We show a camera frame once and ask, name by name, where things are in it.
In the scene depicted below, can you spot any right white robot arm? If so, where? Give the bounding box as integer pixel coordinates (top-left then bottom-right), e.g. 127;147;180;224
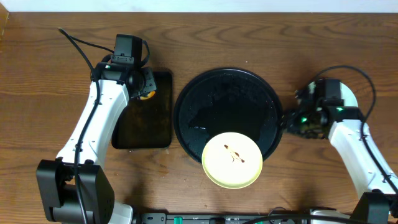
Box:
284;89;397;223

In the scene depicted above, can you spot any rectangular black tray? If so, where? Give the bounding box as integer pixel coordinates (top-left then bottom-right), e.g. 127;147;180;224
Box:
111;70;173;149

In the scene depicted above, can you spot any yellow green scrub sponge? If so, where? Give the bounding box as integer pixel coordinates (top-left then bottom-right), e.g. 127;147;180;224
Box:
139;91;155;100

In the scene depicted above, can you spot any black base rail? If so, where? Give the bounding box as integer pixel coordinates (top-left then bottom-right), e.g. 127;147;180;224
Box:
132;207;349;224

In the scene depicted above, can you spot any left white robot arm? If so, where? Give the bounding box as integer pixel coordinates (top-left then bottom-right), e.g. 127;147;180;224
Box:
36;62;157;223

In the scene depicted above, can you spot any light blue plate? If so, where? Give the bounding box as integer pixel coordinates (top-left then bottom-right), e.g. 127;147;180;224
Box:
306;80;359;108

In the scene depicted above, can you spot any round black tray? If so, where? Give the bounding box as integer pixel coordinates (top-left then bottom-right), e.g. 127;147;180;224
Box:
173;68;283;162

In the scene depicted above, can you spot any pale yellow plate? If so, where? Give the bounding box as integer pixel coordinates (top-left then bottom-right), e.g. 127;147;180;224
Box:
201;132;263;189

